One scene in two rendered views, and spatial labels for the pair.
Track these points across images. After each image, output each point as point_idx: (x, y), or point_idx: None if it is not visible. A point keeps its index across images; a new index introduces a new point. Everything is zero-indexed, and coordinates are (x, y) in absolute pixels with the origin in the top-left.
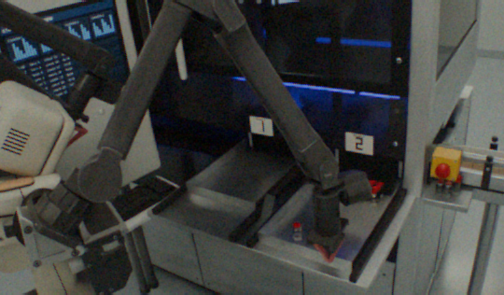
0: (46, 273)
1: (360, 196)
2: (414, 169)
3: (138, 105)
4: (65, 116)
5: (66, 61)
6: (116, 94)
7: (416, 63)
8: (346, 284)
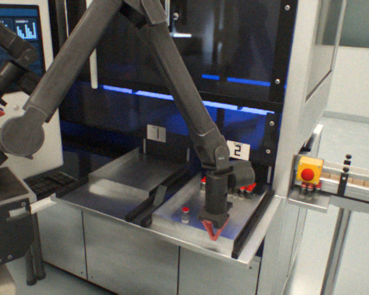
0: None
1: (245, 181)
2: (283, 173)
3: (67, 75)
4: None
5: None
6: (35, 86)
7: (292, 83)
8: (228, 260)
